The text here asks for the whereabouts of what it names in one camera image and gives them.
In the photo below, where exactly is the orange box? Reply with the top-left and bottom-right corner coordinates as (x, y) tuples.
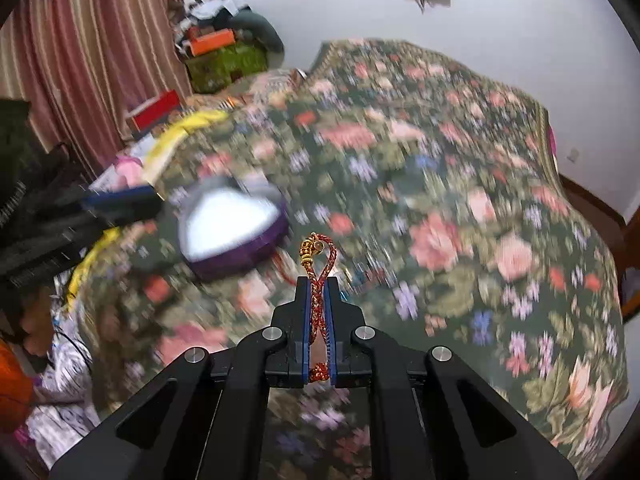
(189, 29), (237, 57)

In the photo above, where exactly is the red and grey box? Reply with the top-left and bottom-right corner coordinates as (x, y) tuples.
(124, 90), (182, 132)

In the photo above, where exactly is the purple heart-shaped jewelry box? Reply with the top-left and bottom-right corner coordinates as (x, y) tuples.
(177, 179), (292, 282)

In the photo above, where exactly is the yellow blanket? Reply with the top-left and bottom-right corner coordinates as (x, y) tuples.
(64, 109), (230, 303)

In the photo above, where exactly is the person's left hand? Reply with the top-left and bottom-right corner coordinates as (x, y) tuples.
(20, 294), (57, 357)

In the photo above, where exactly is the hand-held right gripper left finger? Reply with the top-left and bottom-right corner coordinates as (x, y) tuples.
(50, 276), (312, 480)

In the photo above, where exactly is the striped red curtain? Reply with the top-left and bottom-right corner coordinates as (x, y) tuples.
(0, 0), (195, 183)

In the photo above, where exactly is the dark grey cushion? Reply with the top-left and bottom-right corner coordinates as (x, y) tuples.
(234, 10), (287, 57)

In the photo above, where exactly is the green box with clutter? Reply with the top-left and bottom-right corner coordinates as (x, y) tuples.
(184, 42), (269, 95)

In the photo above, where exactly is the white patterned cloth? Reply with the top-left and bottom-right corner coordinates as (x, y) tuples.
(27, 280), (103, 467)

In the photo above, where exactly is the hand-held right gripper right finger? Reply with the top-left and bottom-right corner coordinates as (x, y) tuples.
(322, 277), (581, 480)

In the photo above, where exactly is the patchwork quilt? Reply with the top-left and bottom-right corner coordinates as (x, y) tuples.
(244, 67), (310, 107)

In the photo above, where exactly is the pile of clothes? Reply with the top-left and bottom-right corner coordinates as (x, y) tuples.
(184, 0), (252, 32)

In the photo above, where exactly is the floral blanket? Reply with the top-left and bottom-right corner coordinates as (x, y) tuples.
(75, 37), (632, 480)

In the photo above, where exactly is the orange cloth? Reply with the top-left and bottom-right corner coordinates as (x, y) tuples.
(0, 339), (37, 433)

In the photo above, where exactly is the red braided bracelet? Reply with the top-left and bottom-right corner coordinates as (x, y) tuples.
(298, 232), (341, 387)

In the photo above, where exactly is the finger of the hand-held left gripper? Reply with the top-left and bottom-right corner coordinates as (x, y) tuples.
(81, 185), (164, 224)

